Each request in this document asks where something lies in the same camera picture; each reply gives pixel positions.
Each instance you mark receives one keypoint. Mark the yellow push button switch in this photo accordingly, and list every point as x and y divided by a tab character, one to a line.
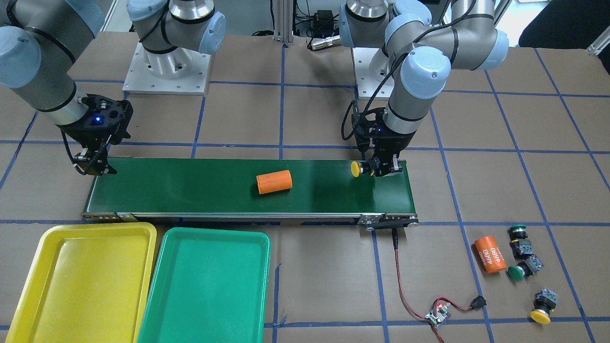
359	168

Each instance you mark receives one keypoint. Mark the green plastic tray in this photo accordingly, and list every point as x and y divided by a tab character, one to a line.
209	286

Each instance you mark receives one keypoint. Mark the small controller circuit board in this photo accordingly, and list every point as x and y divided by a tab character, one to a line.
438	314

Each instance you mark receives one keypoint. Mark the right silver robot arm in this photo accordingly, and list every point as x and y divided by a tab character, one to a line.
42	39

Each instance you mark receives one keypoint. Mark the plain orange cylinder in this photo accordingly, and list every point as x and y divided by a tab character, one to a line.
274	182

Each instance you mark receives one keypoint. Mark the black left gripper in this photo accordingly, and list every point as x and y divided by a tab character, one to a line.
393	142

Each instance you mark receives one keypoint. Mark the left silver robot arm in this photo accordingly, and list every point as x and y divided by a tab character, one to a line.
470	40

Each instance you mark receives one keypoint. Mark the orange cylinder printed 4680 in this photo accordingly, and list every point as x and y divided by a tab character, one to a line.
490	255

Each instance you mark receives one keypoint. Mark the green conveyor belt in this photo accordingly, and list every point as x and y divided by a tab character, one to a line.
226	189

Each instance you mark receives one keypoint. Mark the yellow plastic tray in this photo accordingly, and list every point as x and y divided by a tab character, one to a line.
88	283

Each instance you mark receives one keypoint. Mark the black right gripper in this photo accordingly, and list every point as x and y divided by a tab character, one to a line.
79	136

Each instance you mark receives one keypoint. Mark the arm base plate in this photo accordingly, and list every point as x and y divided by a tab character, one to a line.
180	72
414	73

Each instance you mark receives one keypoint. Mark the aluminium frame post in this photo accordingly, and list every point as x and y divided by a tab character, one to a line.
283	20

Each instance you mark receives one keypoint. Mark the green push button switch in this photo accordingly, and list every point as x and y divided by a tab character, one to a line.
520	244

